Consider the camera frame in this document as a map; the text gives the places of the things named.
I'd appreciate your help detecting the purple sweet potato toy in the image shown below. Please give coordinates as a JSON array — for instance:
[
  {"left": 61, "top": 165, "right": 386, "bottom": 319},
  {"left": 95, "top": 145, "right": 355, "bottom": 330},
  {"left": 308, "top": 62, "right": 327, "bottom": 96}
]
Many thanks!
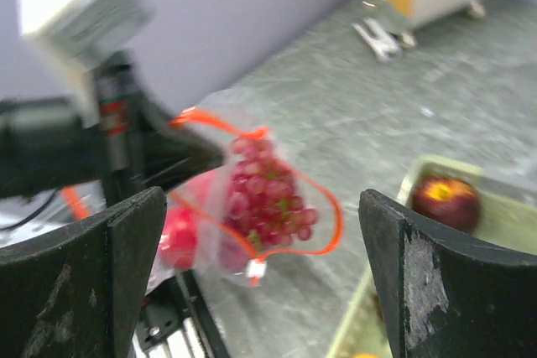
[{"left": 218, "top": 236, "right": 250, "bottom": 274}]

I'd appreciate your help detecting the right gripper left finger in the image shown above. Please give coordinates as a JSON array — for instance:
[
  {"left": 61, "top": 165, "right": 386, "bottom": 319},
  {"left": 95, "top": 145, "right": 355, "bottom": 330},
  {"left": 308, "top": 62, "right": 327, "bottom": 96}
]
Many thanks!
[{"left": 1, "top": 187, "right": 166, "bottom": 357}]

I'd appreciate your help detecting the aluminium frame rail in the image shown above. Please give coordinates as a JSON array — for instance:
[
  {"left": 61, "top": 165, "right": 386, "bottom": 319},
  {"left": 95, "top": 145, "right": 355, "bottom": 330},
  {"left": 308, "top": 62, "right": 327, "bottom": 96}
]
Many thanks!
[{"left": 128, "top": 270, "right": 231, "bottom": 358}]

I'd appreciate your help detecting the small white grey block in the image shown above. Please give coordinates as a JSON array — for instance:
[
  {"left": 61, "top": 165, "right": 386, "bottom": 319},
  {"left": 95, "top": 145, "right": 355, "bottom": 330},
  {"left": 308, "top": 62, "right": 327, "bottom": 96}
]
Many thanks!
[{"left": 352, "top": 18, "right": 402, "bottom": 63}]

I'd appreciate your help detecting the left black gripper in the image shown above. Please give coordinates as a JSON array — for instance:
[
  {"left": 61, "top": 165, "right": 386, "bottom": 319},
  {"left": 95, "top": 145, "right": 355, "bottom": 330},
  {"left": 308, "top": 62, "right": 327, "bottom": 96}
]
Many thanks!
[{"left": 81, "top": 51, "right": 225, "bottom": 207}]

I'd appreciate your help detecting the dark red apple toy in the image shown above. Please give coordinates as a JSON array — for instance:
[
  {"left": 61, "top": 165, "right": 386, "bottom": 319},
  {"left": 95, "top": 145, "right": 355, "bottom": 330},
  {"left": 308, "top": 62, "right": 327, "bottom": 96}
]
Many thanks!
[{"left": 411, "top": 176, "right": 482, "bottom": 233}]

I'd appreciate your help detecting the purple grape bunch toy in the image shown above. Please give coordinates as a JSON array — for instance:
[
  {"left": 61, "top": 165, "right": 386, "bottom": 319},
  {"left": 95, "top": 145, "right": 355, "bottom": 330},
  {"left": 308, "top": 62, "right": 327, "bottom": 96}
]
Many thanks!
[{"left": 224, "top": 137, "right": 319, "bottom": 252}]

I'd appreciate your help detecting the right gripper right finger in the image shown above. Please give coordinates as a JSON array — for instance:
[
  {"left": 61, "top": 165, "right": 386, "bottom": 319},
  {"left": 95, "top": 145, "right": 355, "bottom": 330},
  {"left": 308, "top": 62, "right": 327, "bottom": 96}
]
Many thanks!
[{"left": 358, "top": 189, "right": 536, "bottom": 357}]

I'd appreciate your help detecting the orange fruit toy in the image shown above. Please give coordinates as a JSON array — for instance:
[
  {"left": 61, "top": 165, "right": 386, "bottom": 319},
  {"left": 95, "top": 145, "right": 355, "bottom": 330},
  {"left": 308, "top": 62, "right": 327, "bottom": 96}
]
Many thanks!
[{"left": 352, "top": 352, "right": 379, "bottom": 358}]

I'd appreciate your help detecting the clear orange zip bag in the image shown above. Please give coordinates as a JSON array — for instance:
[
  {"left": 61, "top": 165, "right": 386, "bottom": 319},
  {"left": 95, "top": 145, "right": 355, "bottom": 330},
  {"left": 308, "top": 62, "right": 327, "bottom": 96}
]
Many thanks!
[{"left": 146, "top": 170, "right": 216, "bottom": 293}]

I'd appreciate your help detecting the pale green plastic basket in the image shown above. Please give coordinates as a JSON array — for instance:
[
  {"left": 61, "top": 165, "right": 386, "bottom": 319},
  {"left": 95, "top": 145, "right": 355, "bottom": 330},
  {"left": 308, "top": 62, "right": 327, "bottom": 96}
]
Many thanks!
[{"left": 329, "top": 155, "right": 536, "bottom": 357}]

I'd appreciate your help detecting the pink dragon fruit toy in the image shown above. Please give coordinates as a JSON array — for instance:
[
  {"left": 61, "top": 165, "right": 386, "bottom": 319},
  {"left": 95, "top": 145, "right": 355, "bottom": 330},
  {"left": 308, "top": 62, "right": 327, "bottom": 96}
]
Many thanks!
[{"left": 159, "top": 205, "right": 198, "bottom": 270}]

